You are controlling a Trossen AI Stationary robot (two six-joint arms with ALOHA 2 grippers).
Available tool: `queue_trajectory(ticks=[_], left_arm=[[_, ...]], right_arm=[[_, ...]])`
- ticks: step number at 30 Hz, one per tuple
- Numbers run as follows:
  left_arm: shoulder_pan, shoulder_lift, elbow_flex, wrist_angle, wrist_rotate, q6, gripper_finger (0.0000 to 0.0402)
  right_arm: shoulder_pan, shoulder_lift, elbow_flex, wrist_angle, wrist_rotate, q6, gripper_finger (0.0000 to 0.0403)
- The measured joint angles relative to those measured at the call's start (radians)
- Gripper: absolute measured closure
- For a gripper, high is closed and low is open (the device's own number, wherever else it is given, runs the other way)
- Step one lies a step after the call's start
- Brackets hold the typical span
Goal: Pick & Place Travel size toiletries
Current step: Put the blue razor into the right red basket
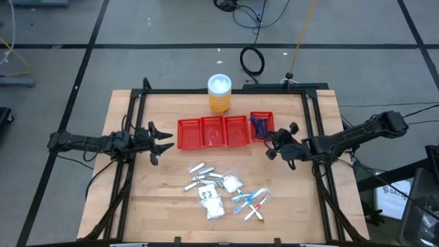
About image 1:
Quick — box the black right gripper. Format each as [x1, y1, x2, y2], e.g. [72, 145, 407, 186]
[263, 121, 305, 163]

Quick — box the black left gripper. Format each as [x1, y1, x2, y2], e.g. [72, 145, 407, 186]
[135, 121, 176, 167]

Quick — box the blue disposable razor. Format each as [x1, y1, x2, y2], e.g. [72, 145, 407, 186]
[250, 115, 261, 141]
[255, 116, 268, 140]
[260, 116, 272, 138]

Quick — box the cotton balls clear bag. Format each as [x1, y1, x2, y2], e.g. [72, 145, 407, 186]
[222, 174, 244, 193]

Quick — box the labelled vanity pack bag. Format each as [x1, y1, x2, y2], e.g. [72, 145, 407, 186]
[198, 185, 220, 202]

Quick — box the cotton swabs and balls bag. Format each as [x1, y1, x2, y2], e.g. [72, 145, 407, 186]
[200, 198, 226, 221]

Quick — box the black power strip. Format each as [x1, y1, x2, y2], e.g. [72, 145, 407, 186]
[241, 82, 330, 91]

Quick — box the black metal beam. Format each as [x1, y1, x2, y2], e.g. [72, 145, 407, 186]
[356, 157, 434, 193]

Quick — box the white printed box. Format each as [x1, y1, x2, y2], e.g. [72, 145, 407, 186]
[374, 178, 412, 221]

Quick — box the black chair base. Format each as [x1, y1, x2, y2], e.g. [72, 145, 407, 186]
[0, 106, 15, 134]

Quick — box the dark plastic bin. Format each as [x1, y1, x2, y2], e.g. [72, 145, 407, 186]
[399, 167, 439, 247]

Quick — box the black coiled floor cable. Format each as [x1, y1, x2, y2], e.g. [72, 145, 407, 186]
[239, 45, 266, 85]

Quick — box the yellow hanging cord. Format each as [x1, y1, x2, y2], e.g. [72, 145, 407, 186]
[289, 0, 317, 77]

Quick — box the black loose floor cable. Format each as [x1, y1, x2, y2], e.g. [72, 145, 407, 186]
[212, 0, 292, 47]

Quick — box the grey floor rail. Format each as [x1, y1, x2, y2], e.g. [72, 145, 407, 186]
[0, 75, 37, 89]

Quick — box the orange floor cable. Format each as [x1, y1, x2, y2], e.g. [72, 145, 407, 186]
[0, 36, 35, 78]

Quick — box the white floor cable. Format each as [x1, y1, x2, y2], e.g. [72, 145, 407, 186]
[0, 0, 17, 67]

